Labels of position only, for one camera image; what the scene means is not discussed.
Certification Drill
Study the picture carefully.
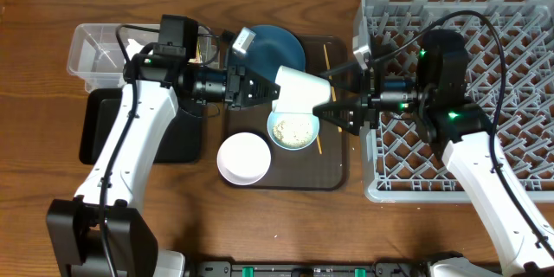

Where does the white plastic cup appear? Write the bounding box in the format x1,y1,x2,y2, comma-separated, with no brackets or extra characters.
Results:
272,66,332,114

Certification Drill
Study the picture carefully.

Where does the blue round plate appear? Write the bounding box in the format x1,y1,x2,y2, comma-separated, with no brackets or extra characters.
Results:
225,25,306,82

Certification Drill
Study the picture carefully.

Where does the light blue bowl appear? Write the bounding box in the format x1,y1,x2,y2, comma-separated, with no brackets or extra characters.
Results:
267,112,319,151

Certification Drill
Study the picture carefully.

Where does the rice food waste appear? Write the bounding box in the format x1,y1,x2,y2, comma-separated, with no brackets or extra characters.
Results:
273,119,313,149

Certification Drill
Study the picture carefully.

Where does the white pink shallow bowl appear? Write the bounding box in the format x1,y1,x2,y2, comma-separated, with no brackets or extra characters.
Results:
216,132,272,186

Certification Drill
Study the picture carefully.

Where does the green orange snack wrapper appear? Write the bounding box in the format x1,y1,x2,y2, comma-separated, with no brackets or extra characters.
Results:
195,38,203,64

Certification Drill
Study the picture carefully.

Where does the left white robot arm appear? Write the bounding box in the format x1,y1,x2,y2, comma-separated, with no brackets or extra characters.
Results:
46,15,280,276

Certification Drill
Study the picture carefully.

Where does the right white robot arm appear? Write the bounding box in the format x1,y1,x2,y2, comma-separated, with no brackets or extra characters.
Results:
312,29,553,276

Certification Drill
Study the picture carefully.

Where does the grey plastic dishwasher rack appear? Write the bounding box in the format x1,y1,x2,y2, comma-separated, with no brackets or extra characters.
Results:
353,0,554,203

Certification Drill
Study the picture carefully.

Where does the clear plastic waste bin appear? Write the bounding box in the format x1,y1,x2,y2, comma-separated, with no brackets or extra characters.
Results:
67,23,217,93

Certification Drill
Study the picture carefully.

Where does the right wooden chopstick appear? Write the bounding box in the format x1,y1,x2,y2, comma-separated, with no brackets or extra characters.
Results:
323,44,342,132

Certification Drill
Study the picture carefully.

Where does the wooden chopstick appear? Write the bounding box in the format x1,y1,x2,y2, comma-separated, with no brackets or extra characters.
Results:
316,135,323,155
323,44,342,132

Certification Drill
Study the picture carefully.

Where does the left wooden chopstick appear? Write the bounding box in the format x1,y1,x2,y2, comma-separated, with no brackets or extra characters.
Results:
316,135,323,155

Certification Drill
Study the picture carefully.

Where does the brown plastic serving tray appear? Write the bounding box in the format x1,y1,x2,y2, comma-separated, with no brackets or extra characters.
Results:
224,35,349,191

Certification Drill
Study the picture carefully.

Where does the black plastic tray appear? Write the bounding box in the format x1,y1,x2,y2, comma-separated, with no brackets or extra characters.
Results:
79,88,203,164

